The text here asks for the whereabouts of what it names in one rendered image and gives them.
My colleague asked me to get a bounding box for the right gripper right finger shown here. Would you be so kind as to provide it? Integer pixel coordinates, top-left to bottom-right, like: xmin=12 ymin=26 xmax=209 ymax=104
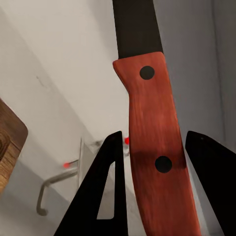
xmin=185 ymin=131 xmax=236 ymax=236

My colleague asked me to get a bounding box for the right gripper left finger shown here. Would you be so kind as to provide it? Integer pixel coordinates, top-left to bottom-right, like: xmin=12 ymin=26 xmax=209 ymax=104
xmin=54 ymin=131 xmax=128 ymax=236

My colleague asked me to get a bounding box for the parer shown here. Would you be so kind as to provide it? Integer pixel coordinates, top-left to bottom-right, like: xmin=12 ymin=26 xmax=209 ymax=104
xmin=113 ymin=0 xmax=201 ymax=236

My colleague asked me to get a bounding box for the cutting board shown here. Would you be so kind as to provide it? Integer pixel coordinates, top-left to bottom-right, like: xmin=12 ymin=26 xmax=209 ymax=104
xmin=0 ymin=98 xmax=28 ymax=197

